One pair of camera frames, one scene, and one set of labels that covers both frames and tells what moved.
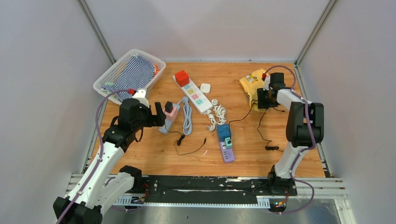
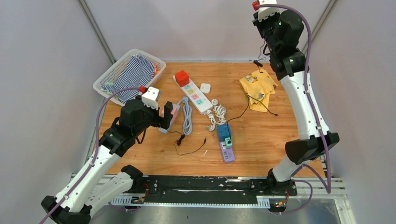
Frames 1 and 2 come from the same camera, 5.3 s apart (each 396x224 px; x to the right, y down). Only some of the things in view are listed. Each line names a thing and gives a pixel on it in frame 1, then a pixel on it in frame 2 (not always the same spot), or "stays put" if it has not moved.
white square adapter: (205, 87) stays put
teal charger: (228, 146) stays put
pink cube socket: (171, 116) stays put
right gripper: (262, 102) → (259, 24)
